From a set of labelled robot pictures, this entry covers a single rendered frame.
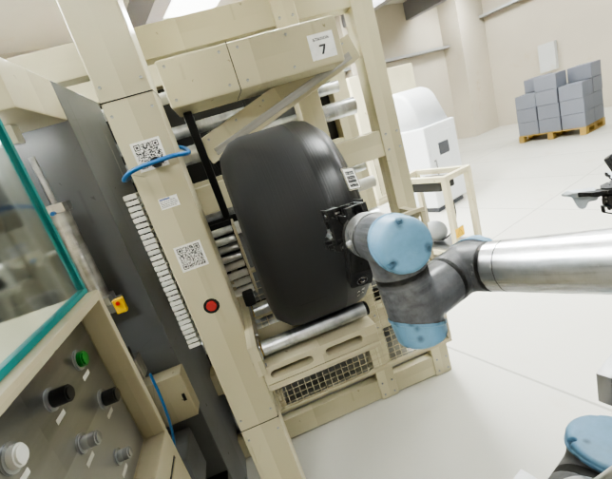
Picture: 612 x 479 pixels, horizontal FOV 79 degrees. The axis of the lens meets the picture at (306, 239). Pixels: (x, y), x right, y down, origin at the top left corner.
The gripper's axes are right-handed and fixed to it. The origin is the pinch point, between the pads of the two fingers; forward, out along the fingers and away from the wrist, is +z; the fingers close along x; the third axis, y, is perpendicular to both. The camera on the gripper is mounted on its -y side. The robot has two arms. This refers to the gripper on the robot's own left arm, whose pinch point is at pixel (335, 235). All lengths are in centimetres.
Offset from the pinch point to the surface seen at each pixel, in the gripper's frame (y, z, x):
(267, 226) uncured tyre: 5.9, 8.6, 12.9
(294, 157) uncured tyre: 19.5, 14.0, 0.8
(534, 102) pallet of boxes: 15, 539, -570
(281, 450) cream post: -69, 38, 31
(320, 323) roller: -27.9, 25.5, 6.2
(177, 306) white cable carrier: -10, 32, 43
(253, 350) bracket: -26.0, 21.0, 26.8
